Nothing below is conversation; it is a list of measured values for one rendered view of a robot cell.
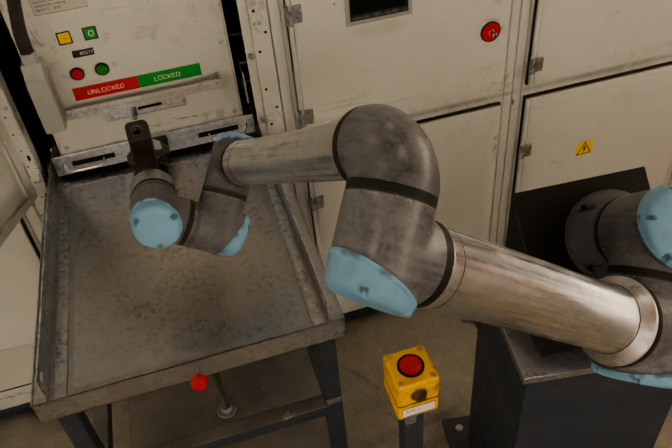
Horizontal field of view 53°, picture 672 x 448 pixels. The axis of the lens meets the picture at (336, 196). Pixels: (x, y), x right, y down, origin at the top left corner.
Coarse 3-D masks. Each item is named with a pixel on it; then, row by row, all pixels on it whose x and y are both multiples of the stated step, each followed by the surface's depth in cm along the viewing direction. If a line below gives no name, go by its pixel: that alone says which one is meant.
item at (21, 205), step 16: (0, 128) 161; (0, 160) 166; (16, 160) 168; (0, 176) 166; (0, 192) 166; (16, 192) 173; (32, 192) 175; (0, 208) 167; (16, 208) 173; (0, 224) 167; (16, 224) 169; (0, 240) 163
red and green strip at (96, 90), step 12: (156, 72) 170; (168, 72) 171; (180, 72) 172; (192, 72) 173; (96, 84) 168; (108, 84) 169; (120, 84) 169; (132, 84) 170; (144, 84) 171; (84, 96) 169; (96, 96) 170
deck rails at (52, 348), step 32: (64, 192) 176; (64, 224) 166; (288, 224) 160; (64, 256) 157; (64, 288) 149; (320, 288) 135; (64, 320) 142; (320, 320) 136; (64, 352) 135; (64, 384) 129
